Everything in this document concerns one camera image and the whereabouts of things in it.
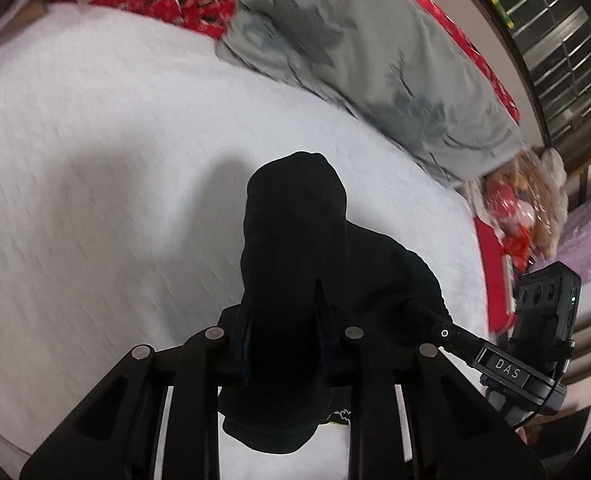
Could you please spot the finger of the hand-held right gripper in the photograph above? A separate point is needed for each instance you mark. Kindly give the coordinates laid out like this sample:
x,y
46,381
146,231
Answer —
x,y
455,337

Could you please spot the barred window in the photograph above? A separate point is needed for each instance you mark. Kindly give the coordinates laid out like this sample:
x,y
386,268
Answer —
x,y
565,35

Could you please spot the clear plastic bag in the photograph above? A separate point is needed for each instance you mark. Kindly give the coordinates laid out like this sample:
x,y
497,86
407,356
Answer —
x,y
520,205

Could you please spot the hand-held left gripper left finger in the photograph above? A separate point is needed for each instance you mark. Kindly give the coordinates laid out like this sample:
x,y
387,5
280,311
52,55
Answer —
x,y
200,360

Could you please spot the white quilted bedspread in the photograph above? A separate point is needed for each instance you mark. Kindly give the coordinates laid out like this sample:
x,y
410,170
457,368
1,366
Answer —
x,y
100,160

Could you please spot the grey floral pillow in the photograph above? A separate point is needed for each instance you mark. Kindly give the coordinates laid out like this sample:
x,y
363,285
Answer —
x,y
365,60

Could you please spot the purple cloth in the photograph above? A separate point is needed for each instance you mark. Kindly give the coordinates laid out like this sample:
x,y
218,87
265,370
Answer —
x,y
590,240

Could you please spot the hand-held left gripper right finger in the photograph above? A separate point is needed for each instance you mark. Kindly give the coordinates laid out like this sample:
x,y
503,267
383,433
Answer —
x,y
370,360

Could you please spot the black pants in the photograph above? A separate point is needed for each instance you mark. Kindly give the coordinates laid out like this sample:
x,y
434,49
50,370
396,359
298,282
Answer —
x,y
295,240

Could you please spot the dark wooden rail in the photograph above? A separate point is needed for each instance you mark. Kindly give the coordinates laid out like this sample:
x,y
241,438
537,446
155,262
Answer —
x,y
505,40

